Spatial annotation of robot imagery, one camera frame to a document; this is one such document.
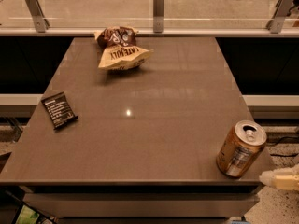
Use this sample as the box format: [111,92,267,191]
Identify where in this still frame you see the left metal railing bracket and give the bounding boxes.
[25,0,50,33]

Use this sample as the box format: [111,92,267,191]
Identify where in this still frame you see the glass railing panel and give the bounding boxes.
[0,0,299,30]

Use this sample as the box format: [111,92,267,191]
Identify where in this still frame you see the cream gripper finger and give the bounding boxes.
[259,164,299,191]

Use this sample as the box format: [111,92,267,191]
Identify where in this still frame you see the green item under table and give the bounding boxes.
[11,203,55,224]

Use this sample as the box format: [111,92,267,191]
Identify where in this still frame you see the orange soda can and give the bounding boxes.
[216,120,267,178]

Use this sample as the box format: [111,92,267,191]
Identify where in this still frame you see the middle metal railing bracket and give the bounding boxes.
[153,0,164,33]

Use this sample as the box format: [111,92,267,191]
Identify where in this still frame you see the brown chip bag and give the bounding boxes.
[94,26,153,70]

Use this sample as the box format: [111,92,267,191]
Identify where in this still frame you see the black floor cable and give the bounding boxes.
[265,135,299,158]

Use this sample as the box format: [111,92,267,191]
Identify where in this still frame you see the right metal railing bracket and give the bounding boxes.
[266,0,293,34]

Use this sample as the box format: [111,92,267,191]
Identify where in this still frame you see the black snack bar wrapper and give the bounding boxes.
[41,92,78,130]

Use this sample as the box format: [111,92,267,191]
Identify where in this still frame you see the metal railing bracket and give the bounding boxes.
[266,0,293,34]
[153,0,164,33]
[25,0,50,33]

